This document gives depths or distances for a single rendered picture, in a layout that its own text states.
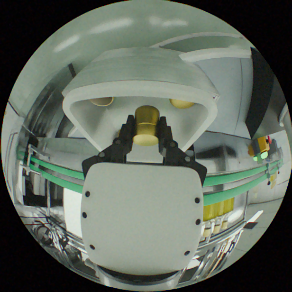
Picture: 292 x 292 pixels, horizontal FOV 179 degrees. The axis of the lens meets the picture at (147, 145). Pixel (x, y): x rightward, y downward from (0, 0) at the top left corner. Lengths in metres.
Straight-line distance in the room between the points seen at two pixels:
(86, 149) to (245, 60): 0.51
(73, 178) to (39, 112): 0.57
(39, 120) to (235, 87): 0.94
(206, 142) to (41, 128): 0.92
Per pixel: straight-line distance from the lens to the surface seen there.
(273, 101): 0.24
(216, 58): 0.19
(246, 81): 0.24
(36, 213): 0.92
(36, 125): 0.83
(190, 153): 0.26
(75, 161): 0.42
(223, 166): 0.32
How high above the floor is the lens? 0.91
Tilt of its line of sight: 23 degrees down
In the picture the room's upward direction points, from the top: 177 degrees counter-clockwise
